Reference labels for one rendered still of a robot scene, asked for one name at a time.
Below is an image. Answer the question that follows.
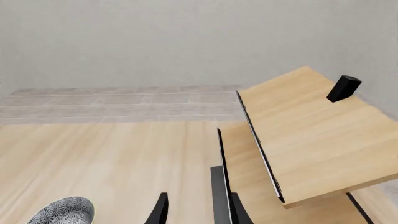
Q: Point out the black white patterned bowl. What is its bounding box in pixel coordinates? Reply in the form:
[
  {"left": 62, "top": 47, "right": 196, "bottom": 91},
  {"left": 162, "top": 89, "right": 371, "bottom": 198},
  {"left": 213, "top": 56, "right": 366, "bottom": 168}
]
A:
[{"left": 27, "top": 196, "right": 96, "bottom": 224}]

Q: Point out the pale wooden drawer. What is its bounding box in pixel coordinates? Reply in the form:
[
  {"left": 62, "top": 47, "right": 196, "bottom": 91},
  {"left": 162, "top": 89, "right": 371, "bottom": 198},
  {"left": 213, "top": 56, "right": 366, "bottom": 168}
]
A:
[{"left": 216, "top": 121, "right": 368, "bottom": 224}]

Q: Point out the pale wooden cabinet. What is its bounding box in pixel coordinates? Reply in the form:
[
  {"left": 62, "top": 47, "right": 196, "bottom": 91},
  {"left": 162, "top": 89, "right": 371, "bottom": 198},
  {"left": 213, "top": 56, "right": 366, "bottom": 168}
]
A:
[{"left": 234, "top": 65, "right": 398, "bottom": 224}]

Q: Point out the black rectangular block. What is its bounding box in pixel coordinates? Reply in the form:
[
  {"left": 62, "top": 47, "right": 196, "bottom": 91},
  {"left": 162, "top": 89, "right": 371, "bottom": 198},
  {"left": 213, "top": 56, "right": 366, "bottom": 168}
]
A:
[{"left": 326, "top": 75, "right": 363, "bottom": 103}]

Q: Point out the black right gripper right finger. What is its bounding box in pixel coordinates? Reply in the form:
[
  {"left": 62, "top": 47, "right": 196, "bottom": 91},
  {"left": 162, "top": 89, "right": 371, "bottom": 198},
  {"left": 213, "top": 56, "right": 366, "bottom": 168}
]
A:
[{"left": 231, "top": 192, "right": 253, "bottom": 224}]

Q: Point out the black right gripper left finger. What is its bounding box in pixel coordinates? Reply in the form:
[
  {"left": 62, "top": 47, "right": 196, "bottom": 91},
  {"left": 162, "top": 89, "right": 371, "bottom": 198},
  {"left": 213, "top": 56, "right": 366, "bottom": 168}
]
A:
[{"left": 145, "top": 192, "right": 169, "bottom": 224}]

